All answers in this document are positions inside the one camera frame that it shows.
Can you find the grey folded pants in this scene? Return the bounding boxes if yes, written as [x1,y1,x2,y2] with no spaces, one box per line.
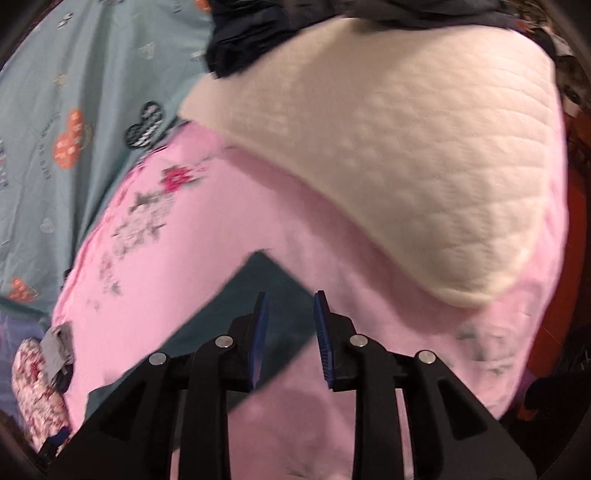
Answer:
[41,323,75,377]

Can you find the dark teal fleece pants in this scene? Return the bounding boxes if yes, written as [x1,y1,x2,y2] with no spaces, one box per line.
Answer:
[85,249,320,418]

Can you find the red floral pillow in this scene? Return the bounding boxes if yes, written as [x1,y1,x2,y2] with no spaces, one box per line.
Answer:
[11,337,72,455]

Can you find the pink floral bed sheet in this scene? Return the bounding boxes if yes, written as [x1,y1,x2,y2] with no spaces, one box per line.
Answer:
[51,122,571,480]

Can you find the teal printed duvet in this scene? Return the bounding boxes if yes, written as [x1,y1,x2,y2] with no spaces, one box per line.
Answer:
[0,0,218,315]

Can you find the blue checked pillow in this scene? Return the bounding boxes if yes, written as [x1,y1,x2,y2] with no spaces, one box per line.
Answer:
[0,302,51,354]

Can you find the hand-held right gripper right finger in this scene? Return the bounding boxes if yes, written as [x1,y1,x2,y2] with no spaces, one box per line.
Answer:
[313,290,539,480]

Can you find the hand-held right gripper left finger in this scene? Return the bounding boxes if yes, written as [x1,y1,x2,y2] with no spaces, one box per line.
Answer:
[48,291,271,480]

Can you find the dark navy cloth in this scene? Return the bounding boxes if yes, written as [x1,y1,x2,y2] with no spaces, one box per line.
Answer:
[205,0,513,77]

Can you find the white quilted blanket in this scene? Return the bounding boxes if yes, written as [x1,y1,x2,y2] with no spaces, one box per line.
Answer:
[178,18,566,308]

